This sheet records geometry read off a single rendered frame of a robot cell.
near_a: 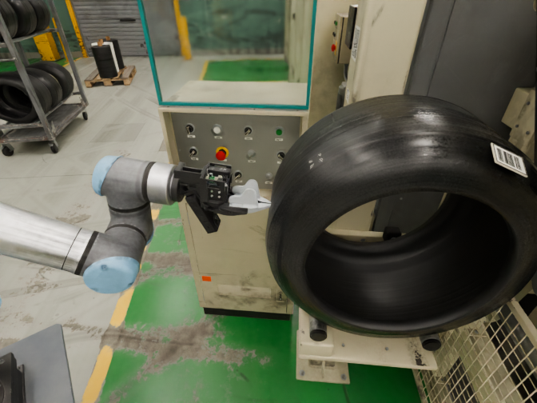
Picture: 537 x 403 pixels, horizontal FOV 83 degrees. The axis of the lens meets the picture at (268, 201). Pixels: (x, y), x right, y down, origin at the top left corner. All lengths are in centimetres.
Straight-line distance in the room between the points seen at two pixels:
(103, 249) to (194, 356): 130
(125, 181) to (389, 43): 67
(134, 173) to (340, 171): 41
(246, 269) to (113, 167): 104
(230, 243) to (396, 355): 85
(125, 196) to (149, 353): 135
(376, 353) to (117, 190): 78
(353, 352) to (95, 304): 171
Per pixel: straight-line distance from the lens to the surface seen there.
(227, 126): 121
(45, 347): 141
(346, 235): 106
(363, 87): 85
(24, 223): 68
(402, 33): 85
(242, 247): 149
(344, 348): 96
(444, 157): 54
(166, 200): 67
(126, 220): 74
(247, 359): 183
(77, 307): 232
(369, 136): 54
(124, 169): 70
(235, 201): 65
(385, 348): 99
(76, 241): 67
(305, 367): 181
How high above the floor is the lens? 163
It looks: 35 degrees down
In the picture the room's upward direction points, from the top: straight up
